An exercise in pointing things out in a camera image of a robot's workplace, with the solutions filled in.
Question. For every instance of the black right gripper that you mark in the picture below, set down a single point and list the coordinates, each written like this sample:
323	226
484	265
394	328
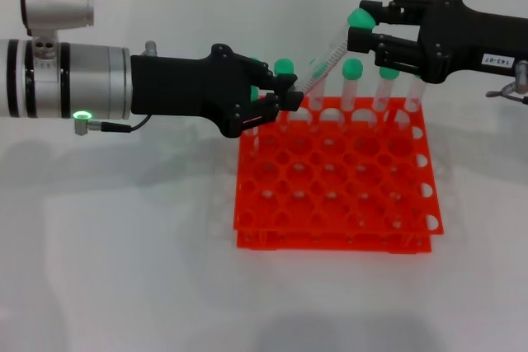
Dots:
462	38

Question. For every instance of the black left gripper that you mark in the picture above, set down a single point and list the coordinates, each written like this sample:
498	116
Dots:
185	88

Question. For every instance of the orange test tube rack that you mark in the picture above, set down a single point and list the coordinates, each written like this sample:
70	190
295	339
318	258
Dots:
371	247

